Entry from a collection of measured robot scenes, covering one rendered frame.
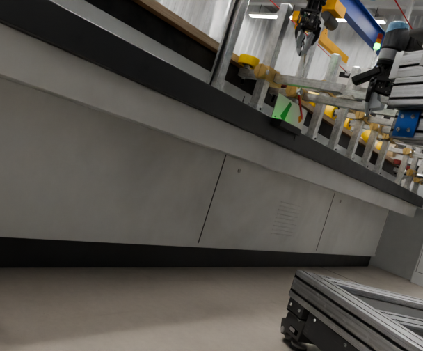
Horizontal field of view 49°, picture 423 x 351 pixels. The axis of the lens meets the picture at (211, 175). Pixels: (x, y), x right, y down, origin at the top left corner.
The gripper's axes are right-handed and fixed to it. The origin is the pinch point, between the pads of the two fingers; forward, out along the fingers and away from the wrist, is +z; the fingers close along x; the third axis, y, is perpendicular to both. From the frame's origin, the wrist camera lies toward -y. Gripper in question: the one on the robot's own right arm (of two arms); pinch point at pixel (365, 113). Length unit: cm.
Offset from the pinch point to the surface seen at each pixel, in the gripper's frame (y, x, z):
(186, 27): -46, -59, -6
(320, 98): -19.4, -1.5, -2.4
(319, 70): -506, 905, -270
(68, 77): -30, -107, 26
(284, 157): -29.9, 3.7, 23.6
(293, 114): -27.2, -4.8, 6.6
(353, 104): -5.3, -1.5, -2.1
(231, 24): -29, -57, -9
